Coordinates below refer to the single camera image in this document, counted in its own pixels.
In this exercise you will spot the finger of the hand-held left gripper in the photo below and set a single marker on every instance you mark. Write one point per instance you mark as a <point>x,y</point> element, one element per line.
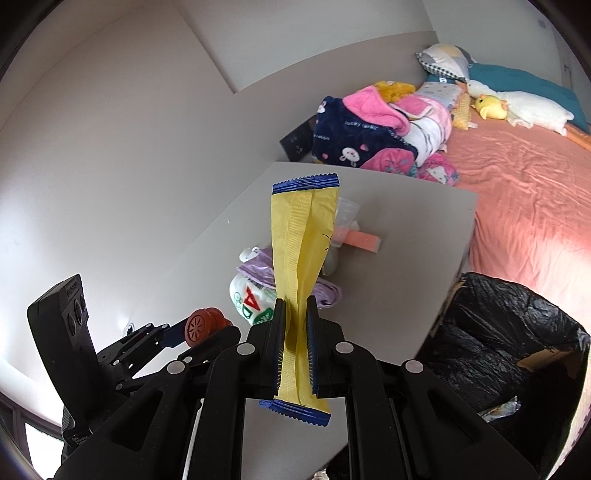
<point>174,334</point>
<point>217,341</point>

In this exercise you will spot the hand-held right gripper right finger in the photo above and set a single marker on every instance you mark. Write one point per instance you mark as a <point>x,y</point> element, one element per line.
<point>313,341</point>

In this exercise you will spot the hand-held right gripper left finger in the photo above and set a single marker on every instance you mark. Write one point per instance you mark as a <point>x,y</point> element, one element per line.
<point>278,332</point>

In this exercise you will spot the orange round wheel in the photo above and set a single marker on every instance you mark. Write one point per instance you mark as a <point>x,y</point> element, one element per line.
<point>203,323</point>

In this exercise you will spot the yellow snack wrapper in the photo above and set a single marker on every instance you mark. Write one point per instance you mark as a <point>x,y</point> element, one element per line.
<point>295,230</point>

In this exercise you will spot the black trash bag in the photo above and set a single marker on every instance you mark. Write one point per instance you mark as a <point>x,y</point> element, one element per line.
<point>485,323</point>

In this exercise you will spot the cardboard box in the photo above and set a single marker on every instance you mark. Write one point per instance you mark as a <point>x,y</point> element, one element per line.
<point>549,360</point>

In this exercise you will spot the purple plastic bag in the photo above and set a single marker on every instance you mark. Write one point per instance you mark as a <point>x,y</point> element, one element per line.
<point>258,272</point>

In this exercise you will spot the white plastic clip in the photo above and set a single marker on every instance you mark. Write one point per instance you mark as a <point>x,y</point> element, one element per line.
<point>249,254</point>

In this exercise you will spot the pink sponge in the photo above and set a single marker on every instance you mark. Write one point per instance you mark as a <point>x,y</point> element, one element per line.
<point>364,241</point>

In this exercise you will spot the window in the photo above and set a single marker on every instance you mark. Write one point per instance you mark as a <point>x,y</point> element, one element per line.
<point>41,443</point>

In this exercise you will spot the clear plastic cup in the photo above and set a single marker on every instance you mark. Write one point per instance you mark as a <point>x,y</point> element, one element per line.
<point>346,217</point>

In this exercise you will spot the silver wrapper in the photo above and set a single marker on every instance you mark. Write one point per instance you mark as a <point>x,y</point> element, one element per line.
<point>501,410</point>

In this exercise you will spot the pink cat print blanket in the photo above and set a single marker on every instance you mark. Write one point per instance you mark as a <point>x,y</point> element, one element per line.
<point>434,170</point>

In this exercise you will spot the navy rabbit print blanket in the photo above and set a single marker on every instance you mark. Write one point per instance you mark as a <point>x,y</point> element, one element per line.
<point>351,134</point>

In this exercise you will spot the white and pink striped blanket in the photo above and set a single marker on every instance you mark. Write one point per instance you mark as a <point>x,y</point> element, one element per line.
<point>429,134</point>

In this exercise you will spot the bright pink fleece blanket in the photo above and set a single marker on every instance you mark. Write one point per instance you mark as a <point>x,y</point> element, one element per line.
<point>369,106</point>

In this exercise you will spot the bed with pink sheet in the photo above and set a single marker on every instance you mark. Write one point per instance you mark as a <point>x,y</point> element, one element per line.
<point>521,194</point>

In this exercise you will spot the grey bed headboard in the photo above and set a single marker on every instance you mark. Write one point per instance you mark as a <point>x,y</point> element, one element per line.
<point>323,78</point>

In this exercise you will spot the yellow garment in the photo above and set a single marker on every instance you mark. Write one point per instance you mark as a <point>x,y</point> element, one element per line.
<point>392,90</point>

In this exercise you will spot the yellow long plush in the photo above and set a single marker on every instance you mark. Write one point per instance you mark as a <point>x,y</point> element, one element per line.
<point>461,115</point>

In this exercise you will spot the light patterned folded quilt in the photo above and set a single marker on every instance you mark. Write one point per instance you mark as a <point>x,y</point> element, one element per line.
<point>438,94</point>

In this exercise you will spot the yellow duck plush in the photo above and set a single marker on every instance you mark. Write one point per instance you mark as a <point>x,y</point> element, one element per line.
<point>489,108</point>

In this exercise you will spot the checked patchwork pillow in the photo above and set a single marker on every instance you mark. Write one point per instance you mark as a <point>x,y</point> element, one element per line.
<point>443,60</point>

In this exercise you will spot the white goose plush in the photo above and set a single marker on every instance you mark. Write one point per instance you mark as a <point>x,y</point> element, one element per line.
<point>531,108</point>

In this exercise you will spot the black wall socket panel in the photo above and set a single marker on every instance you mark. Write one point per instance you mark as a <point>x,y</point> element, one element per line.
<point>295,143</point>

